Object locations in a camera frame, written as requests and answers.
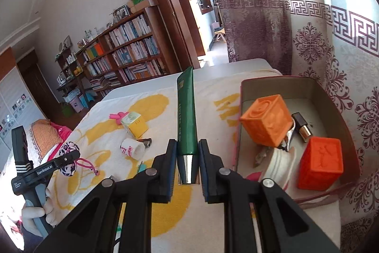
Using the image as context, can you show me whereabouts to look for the pink leopard plush pouch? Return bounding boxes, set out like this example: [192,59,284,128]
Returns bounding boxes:
[58,142,99,178]

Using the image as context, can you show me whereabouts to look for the pink cloth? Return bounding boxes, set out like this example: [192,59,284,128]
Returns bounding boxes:
[52,122,73,138]

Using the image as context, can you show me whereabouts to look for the floral bedspread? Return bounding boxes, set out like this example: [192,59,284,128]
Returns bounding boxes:
[0,123,74,242]

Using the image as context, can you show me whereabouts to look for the dark green cosmetic tube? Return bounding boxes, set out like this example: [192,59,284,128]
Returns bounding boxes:
[176,66,200,185]

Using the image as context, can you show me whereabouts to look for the red cardboard box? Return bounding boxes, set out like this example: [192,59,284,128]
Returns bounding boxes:
[233,77,362,207]

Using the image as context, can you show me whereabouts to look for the brown wooden door frame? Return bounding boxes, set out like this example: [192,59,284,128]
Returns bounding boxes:
[135,0,208,64]

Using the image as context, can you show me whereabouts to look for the purple plastic bin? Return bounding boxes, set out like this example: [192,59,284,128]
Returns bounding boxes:
[69,99,83,113]

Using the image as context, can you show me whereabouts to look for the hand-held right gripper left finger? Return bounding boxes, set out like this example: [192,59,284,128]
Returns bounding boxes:
[32,139,178,253]

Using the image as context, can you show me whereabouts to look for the yellow white carton box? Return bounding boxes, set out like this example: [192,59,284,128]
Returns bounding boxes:
[121,111,149,138]

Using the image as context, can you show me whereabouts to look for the purple patterned curtain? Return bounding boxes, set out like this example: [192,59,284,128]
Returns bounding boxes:
[216,0,379,253]

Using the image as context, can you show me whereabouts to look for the white round dish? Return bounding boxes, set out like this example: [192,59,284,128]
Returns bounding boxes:
[261,146,297,190]

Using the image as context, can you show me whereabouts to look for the dark wooden door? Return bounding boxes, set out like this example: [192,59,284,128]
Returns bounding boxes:
[18,57,60,120]

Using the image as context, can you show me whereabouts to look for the blue plastic bin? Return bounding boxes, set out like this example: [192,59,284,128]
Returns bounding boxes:
[80,93,95,108]

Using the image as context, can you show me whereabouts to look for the yellow white printed blanket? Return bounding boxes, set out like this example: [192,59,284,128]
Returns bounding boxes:
[44,68,285,253]

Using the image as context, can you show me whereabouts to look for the red-orange embossed toy cube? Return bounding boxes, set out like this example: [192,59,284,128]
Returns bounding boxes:
[298,137,344,191]

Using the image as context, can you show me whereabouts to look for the framed picture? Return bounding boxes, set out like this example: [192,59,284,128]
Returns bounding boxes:
[114,5,131,21]

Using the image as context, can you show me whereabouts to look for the person's left hand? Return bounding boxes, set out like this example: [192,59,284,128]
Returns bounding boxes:
[21,195,55,239]

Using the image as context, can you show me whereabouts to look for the rows of books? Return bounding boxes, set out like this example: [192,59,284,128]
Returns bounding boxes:
[81,16,166,90]

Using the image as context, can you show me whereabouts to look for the wooden bookshelf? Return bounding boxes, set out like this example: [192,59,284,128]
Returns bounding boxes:
[76,8,178,93]

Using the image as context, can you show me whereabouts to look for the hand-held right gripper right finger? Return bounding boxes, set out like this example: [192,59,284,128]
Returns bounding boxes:
[198,139,341,253]

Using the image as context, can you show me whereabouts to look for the light orange embossed toy cube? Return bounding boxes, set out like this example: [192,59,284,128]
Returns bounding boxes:
[240,94,297,148]

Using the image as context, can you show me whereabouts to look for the beige cardboard box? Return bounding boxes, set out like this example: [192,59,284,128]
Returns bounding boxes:
[129,0,160,13]

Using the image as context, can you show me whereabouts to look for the white tape roll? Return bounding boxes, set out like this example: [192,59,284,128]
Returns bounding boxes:
[120,138,145,160]

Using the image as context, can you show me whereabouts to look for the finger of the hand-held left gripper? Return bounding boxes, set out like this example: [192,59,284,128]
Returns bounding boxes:
[51,150,81,171]

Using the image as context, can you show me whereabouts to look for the brown gold lipstick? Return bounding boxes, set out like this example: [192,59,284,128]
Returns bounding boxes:
[292,112,313,142]

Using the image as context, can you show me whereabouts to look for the orange checked pillow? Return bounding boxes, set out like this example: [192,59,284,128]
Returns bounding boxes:
[30,119,64,153]

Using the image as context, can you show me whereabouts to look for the white panel wardrobe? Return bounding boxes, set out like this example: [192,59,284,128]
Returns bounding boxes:
[0,47,51,141]

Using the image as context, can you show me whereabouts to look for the small dark wooden shelf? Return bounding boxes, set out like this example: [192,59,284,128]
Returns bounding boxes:
[55,44,89,93]

